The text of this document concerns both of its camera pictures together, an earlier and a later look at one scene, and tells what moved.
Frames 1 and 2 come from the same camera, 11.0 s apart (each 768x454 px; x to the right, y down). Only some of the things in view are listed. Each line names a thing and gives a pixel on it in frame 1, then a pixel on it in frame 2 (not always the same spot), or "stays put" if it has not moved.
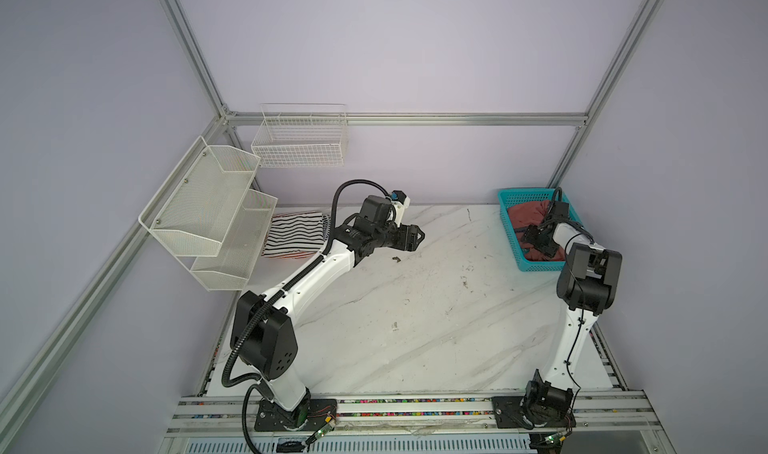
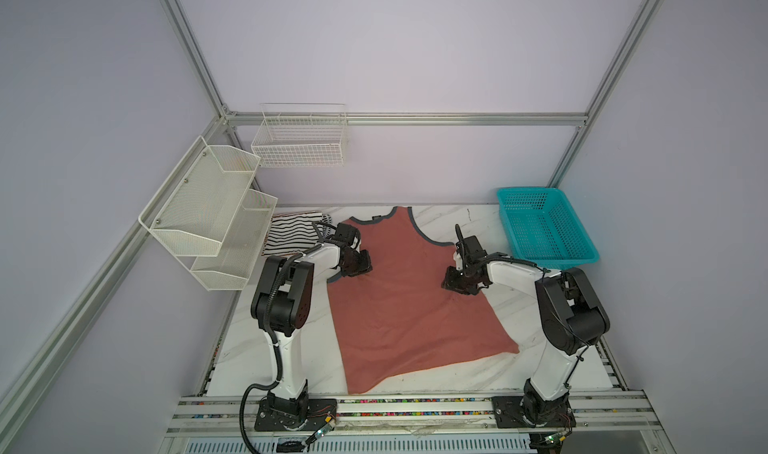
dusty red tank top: (527, 214) -> (399, 321)
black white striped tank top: (297, 235) stays put
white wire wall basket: (296, 135) stays put
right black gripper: (531, 235) -> (451, 284)
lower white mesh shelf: (239, 248) stays put
